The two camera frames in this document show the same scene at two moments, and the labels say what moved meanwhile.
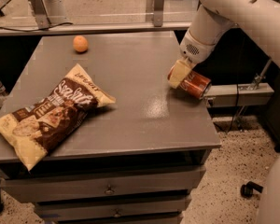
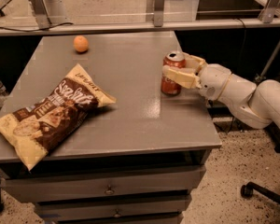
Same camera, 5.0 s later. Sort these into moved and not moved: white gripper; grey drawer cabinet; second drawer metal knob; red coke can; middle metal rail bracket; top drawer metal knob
Moved: red coke can; white gripper
Not moved: second drawer metal knob; top drawer metal knob; grey drawer cabinet; middle metal rail bracket
